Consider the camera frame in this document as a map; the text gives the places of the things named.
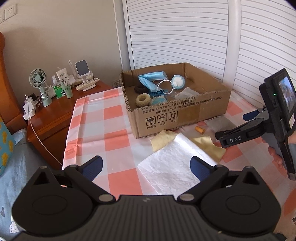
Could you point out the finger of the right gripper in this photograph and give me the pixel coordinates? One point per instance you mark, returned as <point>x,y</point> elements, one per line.
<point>258,114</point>
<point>248,131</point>

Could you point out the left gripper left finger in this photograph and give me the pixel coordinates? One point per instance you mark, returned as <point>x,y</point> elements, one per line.
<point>83,176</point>

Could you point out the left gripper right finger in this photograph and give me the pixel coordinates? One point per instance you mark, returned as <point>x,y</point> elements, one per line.
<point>210,177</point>

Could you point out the grey lace sachet bag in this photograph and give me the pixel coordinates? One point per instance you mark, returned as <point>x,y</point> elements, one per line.
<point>186,93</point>

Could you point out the blue penguin plush toy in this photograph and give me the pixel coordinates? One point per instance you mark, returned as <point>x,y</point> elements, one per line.
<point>178,81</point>

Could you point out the cream knitted scrunchie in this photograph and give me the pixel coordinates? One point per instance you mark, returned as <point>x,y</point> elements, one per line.
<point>142,100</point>

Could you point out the brown knitted scrunchie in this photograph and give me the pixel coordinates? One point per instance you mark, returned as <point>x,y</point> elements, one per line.
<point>140,89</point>

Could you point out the blue surgical mask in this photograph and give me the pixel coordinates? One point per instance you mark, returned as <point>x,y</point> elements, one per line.
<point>153,80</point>

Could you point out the blue floral sachet pouch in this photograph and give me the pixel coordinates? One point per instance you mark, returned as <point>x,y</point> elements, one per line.
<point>158,100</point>

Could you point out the person right hand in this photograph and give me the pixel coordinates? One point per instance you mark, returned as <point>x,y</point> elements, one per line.
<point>276,157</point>

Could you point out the yellow cleaning cloth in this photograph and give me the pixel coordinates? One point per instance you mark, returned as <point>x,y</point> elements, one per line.
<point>205,143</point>
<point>162,139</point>

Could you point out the grey fabric pouch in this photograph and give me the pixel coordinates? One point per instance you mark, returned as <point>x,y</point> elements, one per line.
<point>220,123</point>

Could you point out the white paper towel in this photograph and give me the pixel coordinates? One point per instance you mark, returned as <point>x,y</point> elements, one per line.
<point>168,169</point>

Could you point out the orange foam earplug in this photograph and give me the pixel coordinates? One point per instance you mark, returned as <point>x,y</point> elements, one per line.
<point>200,130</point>

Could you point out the pink white checkered tablecloth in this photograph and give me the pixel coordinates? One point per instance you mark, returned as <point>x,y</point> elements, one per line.
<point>100,126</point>

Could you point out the wooden nightstand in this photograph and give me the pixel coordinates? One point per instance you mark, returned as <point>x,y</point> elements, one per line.
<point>48,128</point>

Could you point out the grey blue bedsheet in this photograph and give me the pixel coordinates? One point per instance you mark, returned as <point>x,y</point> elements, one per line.
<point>23,163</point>

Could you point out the white power strip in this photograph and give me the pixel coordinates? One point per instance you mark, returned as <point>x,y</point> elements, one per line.
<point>30,107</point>

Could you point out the green tube bottle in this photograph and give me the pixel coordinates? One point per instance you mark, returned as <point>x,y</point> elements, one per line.
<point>66,87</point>

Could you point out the green small box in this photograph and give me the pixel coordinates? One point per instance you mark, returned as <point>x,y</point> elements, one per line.
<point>59,92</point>

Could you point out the white remote control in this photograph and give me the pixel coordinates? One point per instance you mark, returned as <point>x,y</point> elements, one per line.
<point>89,84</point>

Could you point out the brown cardboard box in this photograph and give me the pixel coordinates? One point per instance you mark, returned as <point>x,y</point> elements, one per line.
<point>211,101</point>

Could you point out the white router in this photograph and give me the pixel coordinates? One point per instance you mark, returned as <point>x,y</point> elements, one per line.
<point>74,78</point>

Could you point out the wooden headboard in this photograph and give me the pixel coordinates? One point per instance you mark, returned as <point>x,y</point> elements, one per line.
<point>11,113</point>

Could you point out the white card sign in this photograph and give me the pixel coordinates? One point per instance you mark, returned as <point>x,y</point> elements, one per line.
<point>62,73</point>

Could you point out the white phone stand mirror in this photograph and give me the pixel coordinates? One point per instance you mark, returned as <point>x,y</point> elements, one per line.
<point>82,69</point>

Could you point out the green desk fan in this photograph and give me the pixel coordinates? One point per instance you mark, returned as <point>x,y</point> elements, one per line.
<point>37,79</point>

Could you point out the white wall socket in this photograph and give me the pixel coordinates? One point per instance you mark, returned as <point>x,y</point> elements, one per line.
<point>116,83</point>

